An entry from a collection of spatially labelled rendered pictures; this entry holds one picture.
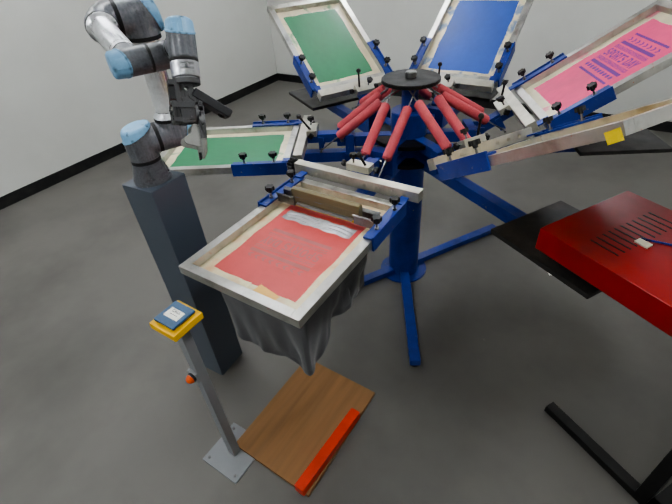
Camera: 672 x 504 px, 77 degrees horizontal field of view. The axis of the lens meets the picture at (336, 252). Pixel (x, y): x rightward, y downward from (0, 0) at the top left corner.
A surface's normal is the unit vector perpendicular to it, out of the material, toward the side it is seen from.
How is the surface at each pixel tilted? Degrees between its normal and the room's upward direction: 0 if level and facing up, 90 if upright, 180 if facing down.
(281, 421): 0
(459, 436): 0
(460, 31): 32
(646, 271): 0
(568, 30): 90
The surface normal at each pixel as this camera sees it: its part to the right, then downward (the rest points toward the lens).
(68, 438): -0.07, -0.78
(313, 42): 0.18, -0.39
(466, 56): -0.34, -0.37
